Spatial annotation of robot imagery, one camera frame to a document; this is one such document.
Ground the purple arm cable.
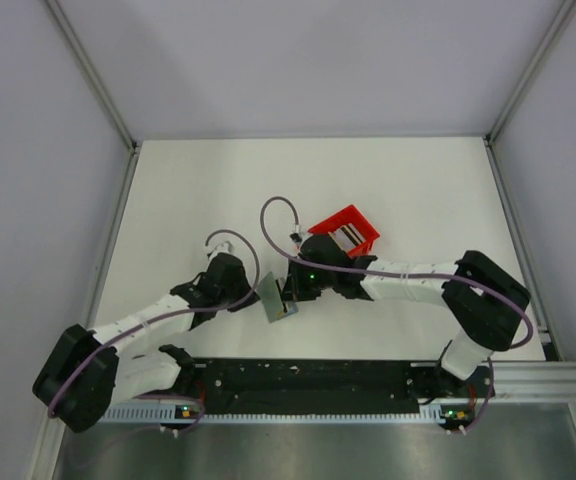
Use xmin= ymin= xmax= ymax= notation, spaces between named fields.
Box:
xmin=47 ymin=228 xmax=263 ymax=419
xmin=260 ymin=196 xmax=535 ymax=435

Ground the aluminium frame rail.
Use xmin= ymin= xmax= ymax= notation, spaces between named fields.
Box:
xmin=493 ymin=361 xmax=576 ymax=404

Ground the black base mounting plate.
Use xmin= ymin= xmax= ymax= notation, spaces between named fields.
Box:
xmin=182 ymin=358 xmax=490 ymax=416

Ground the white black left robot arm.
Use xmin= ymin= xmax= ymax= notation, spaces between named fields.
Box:
xmin=31 ymin=251 xmax=259 ymax=433

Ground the red plastic card tray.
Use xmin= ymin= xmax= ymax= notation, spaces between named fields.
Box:
xmin=308 ymin=205 xmax=380 ymax=258

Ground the white slotted cable duct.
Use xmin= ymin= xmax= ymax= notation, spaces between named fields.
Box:
xmin=99 ymin=403 xmax=176 ymax=423

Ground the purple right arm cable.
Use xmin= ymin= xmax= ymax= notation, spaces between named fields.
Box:
xmin=260 ymin=196 xmax=535 ymax=435

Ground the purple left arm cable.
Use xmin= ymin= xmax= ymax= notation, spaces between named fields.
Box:
xmin=47 ymin=228 xmax=263 ymax=419

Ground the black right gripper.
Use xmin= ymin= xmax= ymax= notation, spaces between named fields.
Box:
xmin=279 ymin=256 xmax=336 ymax=303

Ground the green leather card holder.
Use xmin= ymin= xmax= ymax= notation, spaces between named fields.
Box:
xmin=257 ymin=272 xmax=298 ymax=323

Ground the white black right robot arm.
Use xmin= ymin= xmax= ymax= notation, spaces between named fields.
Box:
xmin=281 ymin=233 xmax=534 ymax=396

